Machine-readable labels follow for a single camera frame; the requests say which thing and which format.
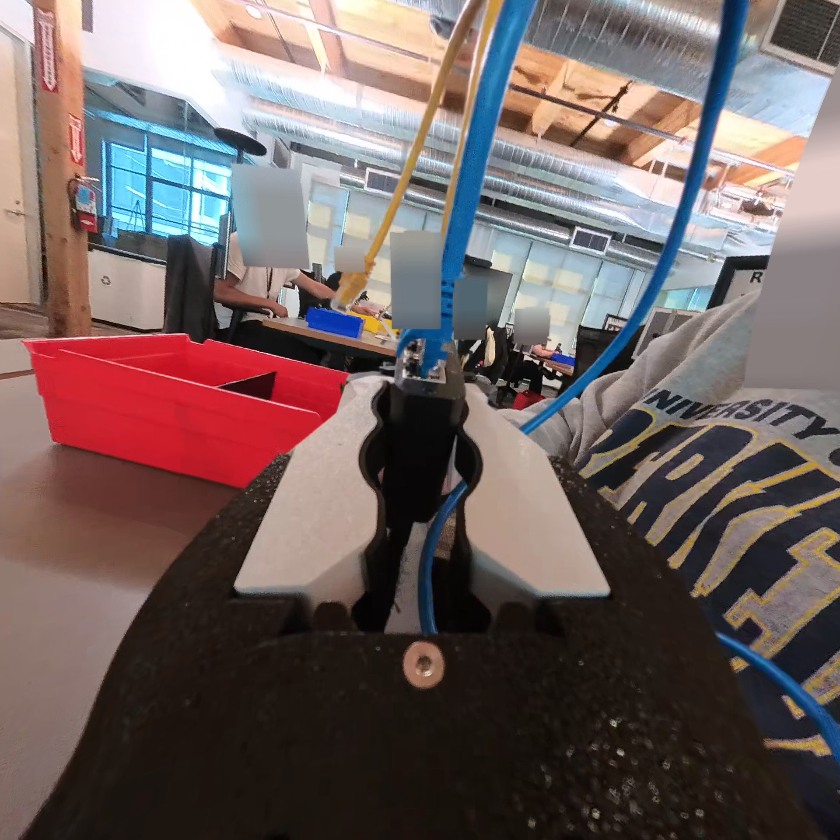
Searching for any yellow ethernet cable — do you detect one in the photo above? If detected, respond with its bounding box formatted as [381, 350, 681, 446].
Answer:
[331, 0, 506, 316]

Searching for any silver ventilation duct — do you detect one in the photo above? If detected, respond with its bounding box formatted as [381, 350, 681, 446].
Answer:
[217, 49, 782, 263]
[518, 0, 821, 135]

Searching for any wooden post with red signs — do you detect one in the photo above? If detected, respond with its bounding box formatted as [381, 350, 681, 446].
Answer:
[33, 0, 93, 339]

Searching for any black office chair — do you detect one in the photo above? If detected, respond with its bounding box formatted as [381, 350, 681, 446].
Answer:
[163, 234, 224, 342]

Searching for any blue plastic bin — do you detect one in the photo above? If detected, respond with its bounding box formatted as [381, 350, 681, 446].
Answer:
[305, 307, 365, 340]

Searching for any office desk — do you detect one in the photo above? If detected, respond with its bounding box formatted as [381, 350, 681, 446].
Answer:
[262, 317, 401, 361]

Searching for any white recycling cabinet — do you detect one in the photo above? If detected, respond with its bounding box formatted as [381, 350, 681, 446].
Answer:
[87, 246, 166, 332]

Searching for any blue ethernet cable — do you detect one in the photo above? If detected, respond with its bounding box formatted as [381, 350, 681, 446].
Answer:
[397, 0, 840, 762]

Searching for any red plastic bin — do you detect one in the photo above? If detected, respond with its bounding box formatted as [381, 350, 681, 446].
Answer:
[21, 333, 352, 490]

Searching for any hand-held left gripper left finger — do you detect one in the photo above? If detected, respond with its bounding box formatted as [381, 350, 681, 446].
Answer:
[233, 381, 389, 606]

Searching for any red fire extinguisher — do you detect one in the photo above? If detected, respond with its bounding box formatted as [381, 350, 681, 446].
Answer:
[67, 176, 101, 235]

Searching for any grey printed sweatshirt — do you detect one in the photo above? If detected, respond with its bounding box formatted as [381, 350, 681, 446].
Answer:
[505, 289, 840, 840]

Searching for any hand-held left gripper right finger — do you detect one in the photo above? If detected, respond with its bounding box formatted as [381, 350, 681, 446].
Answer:
[455, 386, 613, 610]

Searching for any office window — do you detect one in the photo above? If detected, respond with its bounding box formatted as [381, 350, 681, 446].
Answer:
[85, 112, 234, 240]

